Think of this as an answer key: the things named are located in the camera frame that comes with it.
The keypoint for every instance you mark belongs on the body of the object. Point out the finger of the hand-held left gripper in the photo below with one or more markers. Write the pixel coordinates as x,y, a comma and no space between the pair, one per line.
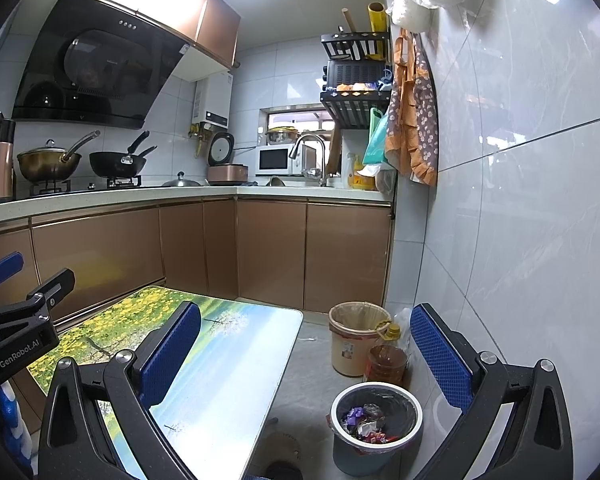
5,265
55,285

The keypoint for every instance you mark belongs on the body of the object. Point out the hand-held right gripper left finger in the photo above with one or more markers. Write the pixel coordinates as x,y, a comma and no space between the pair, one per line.
170,355

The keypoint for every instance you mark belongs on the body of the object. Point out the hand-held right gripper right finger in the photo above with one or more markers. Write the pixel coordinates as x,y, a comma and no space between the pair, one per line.
440,360

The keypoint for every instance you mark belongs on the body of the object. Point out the white rimmed trash can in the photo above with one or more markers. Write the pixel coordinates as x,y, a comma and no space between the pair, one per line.
350,460

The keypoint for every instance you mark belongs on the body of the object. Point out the person's left hand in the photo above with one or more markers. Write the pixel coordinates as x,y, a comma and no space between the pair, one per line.
12,425

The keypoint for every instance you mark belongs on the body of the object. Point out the amber cooking oil bottle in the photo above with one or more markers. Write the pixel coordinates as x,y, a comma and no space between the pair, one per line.
385,365

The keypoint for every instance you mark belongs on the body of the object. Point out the beige waste bin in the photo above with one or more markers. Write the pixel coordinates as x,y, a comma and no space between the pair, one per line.
347,355

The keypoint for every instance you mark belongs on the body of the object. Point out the gas stove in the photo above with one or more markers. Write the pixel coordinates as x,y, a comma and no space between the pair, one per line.
80,186

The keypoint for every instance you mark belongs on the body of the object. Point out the brass wok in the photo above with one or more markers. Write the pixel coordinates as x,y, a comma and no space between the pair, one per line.
42,165

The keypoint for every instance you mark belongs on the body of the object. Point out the white kitchen countertop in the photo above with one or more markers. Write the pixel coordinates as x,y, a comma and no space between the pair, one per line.
130,197

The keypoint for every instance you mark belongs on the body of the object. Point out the black frying pan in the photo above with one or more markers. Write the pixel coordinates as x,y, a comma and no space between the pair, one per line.
115,164

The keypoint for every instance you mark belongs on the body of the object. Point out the steel pot lid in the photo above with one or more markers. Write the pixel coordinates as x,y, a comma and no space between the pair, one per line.
180,181

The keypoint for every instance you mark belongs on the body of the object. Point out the rose gold rice cooker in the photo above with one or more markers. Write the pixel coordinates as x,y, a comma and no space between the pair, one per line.
227,174

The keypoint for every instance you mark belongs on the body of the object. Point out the translucent plastic bag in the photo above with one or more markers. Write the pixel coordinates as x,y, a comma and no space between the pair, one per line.
380,177

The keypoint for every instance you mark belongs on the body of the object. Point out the yellow detergent bottle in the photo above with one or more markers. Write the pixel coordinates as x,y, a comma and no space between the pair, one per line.
355,175

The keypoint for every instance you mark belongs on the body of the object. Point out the black range hood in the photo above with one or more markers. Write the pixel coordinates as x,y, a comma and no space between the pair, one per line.
105,70

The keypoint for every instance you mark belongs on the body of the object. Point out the white microwave oven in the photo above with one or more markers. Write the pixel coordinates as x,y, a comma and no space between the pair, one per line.
272,159

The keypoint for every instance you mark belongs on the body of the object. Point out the green plastic bag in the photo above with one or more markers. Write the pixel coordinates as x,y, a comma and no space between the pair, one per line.
375,145

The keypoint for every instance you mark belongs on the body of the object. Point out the wooden cutting board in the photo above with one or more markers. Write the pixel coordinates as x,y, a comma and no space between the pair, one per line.
334,155

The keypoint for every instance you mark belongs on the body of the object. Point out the steel kitchen faucet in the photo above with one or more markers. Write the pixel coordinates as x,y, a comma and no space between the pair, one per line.
322,160

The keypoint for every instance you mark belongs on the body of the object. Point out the floral orange trimmed apron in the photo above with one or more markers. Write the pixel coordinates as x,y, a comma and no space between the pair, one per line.
420,125

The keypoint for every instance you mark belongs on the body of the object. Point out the white water heater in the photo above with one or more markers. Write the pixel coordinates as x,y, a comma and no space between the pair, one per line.
215,100

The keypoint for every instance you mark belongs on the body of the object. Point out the steel pot with lid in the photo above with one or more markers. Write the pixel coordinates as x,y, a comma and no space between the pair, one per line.
281,136

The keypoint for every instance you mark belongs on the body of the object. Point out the black dish rack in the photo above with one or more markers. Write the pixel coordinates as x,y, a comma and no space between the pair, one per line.
352,110

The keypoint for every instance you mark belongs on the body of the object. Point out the yellow film roll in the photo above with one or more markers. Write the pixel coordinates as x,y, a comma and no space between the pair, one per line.
377,25

